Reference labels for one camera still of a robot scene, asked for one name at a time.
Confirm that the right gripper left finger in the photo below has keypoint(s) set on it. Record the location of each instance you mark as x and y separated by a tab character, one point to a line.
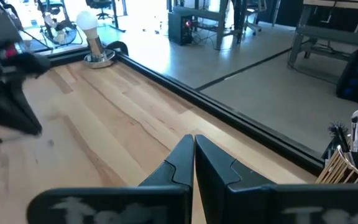
179	168

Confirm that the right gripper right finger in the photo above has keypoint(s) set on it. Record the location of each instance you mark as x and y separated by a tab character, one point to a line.
216	174

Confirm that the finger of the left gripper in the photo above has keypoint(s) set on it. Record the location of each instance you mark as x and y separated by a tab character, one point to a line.
5	102

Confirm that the black spoolie makeup brush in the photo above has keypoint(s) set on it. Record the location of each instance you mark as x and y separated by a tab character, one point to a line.
336	130

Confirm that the black makeup brush white bristles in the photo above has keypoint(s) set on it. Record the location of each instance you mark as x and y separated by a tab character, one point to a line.
357	137

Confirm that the black office chair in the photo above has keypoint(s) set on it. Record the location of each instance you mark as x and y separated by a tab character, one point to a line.
101	4

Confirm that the black computer tower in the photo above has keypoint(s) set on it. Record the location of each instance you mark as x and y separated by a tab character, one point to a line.
179	29

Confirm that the grey metal workbench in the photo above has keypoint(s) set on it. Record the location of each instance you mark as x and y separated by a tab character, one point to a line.
221	25
334	34

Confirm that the grey office chair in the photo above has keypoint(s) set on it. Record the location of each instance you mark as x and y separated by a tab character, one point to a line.
253	18

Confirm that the black aluminium table frame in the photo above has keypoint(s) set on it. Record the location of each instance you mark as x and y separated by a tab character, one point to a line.
228	114

